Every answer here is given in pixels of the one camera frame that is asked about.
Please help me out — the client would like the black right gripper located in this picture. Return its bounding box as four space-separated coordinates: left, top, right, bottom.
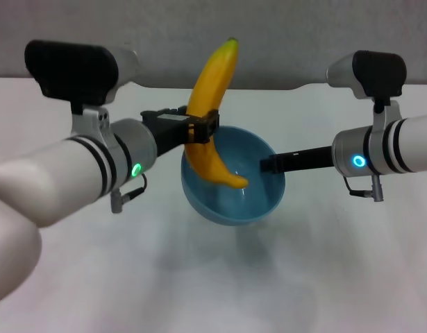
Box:
260 145 335 174

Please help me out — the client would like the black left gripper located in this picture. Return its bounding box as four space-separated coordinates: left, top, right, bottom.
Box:
140 105 221 157

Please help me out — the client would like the yellow banana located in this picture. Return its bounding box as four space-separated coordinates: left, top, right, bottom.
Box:
184 37 250 190

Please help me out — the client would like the blue bowl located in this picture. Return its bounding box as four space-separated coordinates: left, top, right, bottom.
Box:
180 125 287 228

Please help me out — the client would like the left arm cable with plug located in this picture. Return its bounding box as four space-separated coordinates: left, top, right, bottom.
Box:
110 173 149 214

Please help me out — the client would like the arm cable with plug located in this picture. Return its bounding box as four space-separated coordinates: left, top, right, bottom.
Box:
110 173 149 214
342 173 383 203

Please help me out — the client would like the right arm cable with plug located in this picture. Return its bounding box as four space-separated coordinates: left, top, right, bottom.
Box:
342 173 383 203

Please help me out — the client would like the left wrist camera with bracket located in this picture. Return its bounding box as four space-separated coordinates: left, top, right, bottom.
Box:
24 40 140 144

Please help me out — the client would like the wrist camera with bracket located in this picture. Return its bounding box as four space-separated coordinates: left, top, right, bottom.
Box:
325 50 408 139
24 40 140 144

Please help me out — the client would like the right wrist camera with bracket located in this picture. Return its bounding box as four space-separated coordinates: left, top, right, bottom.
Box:
325 50 408 139

